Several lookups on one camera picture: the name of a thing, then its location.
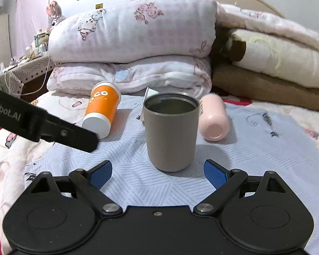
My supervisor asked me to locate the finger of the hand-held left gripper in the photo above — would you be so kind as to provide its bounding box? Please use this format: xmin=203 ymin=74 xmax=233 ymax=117
xmin=40 ymin=114 xmax=99 ymax=153

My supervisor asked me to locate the pale pink printed blanket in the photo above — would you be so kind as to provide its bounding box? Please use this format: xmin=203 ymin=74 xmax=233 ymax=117
xmin=216 ymin=2 xmax=319 ymax=60

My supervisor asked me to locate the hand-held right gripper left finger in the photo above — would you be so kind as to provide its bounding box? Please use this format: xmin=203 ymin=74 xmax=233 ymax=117
xmin=24 ymin=160 xmax=123 ymax=215

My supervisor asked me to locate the cartoon printed bed sheet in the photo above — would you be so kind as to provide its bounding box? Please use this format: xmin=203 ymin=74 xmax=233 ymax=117
xmin=0 ymin=92 xmax=319 ymax=255

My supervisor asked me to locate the cluttered bedside table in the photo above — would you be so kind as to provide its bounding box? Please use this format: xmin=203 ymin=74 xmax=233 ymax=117
xmin=0 ymin=53 xmax=57 ymax=103

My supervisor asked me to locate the orange paper cup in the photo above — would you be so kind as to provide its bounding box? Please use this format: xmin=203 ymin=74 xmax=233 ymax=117
xmin=82 ymin=81 xmax=122 ymax=140

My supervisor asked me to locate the pink checked folded quilt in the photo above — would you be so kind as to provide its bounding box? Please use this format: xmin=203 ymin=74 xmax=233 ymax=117
xmin=47 ymin=0 xmax=219 ymax=65

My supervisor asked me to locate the grey cup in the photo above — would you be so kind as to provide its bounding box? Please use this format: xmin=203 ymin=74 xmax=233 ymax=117
xmin=143 ymin=93 xmax=200 ymax=172

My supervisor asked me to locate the white cable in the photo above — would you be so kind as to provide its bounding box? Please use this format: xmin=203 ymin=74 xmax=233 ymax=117
xmin=4 ymin=57 xmax=50 ymax=96

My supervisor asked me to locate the pink bottle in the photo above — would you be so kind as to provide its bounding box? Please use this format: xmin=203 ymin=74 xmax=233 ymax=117
xmin=199 ymin=93 xmax=231 ymax=142

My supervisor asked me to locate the pink white fleece quilt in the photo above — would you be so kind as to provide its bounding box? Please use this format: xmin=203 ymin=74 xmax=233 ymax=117
xmin=46 ymin=57 xmax=213 ymax=99

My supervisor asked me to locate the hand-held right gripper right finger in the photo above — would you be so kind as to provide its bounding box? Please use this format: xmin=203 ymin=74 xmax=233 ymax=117
xmin=194 ymin=159 xmax=293 ymax=215

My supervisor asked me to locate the plush toy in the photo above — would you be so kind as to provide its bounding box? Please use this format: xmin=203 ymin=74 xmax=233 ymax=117
xmin=45 ymin=1 xmax=67 ymax=29

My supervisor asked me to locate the pale blue patterned cloth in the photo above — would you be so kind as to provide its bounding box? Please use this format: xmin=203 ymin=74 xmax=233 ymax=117
xmin=24 ymin=93 xmax=319 ymax=255

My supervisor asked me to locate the pink curtain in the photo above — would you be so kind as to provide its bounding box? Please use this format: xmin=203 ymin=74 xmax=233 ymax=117
xmin=15 ymin=0 xmax=54 ymax=59

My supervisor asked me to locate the cream folded blanket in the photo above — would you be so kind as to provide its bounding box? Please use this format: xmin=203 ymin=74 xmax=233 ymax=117
xmin=227 ymin=29 xmax=319 ymax=90

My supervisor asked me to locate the brown folded blanket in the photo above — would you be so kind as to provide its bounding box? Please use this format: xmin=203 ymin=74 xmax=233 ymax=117
xmin=212 ymin=63 xmax=319 ymax=112

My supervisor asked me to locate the white flat object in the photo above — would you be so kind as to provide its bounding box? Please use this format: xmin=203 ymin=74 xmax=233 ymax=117
xmin=137 ymin=86 xmax=160 ymax=126

